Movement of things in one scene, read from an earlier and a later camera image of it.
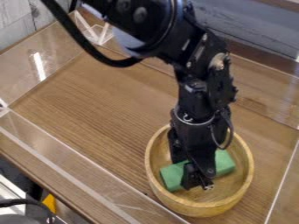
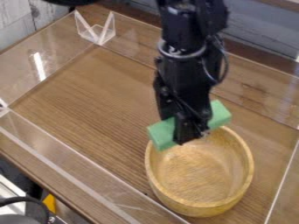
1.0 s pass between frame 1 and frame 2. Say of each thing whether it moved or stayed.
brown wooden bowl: stayed
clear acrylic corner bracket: stayed
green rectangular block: moved
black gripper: moved
